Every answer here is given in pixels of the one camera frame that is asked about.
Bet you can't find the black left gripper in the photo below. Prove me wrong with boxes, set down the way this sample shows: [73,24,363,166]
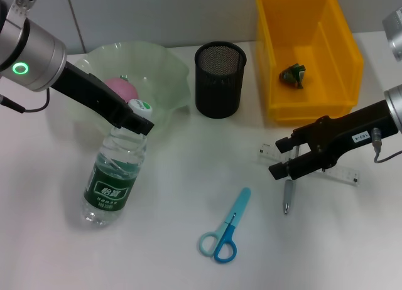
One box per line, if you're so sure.
[50,62,156,136]

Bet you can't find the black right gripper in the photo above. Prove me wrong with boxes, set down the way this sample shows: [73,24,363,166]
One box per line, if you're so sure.
[268,100,394,181]

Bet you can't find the pink toy peach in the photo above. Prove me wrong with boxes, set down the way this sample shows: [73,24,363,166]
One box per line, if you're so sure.
[103,76,139,103]

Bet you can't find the clear green-label water bottle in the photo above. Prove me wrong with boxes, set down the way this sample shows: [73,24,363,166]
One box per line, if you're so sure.
[82,98,153,229]

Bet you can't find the green plastic wrapper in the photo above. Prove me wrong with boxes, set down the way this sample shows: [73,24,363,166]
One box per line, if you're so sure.
[278,63,307,90]

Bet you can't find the silver white pen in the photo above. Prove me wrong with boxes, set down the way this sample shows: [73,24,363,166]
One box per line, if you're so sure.
[283,145,300,215]

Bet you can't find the green wavy glass fruit plate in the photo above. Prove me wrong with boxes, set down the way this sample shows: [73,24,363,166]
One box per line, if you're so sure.
[67,41,192,146]

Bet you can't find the clear plastic ruler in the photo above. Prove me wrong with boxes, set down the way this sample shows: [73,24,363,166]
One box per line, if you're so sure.
[258,141,361,188]

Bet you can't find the blue scissors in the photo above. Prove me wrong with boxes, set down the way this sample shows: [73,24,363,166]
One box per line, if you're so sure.
[198,187,252,264]

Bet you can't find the black mesh pen holder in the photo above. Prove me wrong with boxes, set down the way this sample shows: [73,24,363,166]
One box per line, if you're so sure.
[193,41,248,119]

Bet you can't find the yellow plastic bin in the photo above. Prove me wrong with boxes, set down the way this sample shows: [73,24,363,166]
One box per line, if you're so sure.
[254,0,365,127]

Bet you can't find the left arm grey cable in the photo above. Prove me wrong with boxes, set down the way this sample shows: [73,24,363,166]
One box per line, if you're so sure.
[0,89,52,114]

